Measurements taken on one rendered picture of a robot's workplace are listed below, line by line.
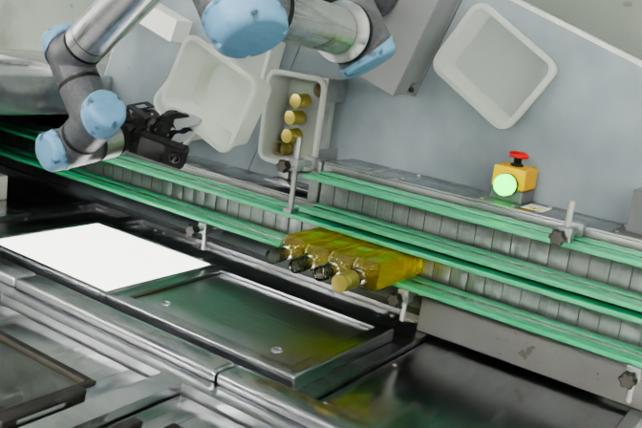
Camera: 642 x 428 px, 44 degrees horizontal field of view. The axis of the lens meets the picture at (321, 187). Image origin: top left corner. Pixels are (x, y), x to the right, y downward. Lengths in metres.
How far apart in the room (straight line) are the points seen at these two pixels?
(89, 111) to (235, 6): 0.38
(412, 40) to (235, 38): 0.61
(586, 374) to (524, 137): 0.49
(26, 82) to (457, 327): 1.29
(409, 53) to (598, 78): 0.38
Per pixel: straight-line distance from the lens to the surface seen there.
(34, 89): 2.27
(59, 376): 1.42
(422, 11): 1.68
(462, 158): 1.75
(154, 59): 2.30
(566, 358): 1.60
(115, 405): 1.29
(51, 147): 1.47
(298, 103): 1.89
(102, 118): 1.39
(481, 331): 1.65
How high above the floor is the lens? 2.34
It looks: 55 degrees down
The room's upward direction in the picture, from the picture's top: 99 degrees counter-clockwise
